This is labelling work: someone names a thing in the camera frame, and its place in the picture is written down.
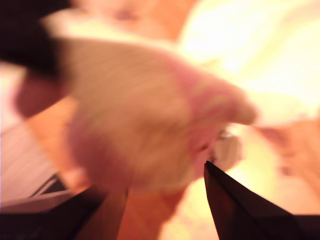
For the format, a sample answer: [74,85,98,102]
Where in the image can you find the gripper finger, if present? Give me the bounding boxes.
[0,0,74,77]
[203,160,302,240]
[62,184,130,240]

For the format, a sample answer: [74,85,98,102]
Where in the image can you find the white pink-striped tea towel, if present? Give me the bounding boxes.
[14,0,320,196]

